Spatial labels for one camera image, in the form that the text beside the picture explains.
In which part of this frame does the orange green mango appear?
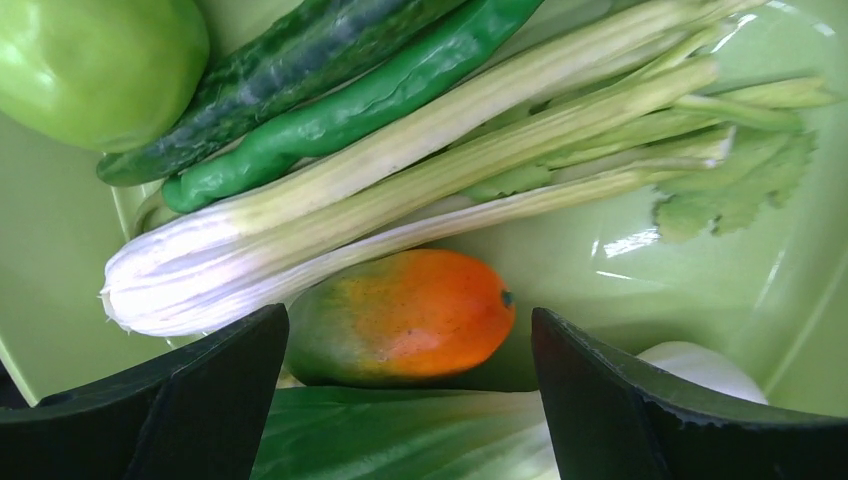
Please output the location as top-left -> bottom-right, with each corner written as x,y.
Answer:
284,249 -> 516,388

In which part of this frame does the white napa cabbage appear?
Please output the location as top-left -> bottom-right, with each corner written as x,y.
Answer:
100,1 -> 837,337

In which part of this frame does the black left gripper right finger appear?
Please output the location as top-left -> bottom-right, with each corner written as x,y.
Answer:
531,308 -> 847,479

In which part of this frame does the green plastic tray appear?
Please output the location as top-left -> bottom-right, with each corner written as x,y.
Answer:
0,0 -> 848,419

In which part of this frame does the green bok choy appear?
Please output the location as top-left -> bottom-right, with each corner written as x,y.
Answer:
250,387 -> 560,479

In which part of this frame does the green chili pepper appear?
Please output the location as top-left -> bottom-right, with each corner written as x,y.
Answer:
161,0 -> 542,214

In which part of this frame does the dark green cucumber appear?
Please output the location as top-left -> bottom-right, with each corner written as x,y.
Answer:
96,0 -> 460,187

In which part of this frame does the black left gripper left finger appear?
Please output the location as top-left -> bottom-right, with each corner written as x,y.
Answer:
1,304 -> 289,479

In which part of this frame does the green apple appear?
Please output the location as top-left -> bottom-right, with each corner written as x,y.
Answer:
1,0 -> 210,153

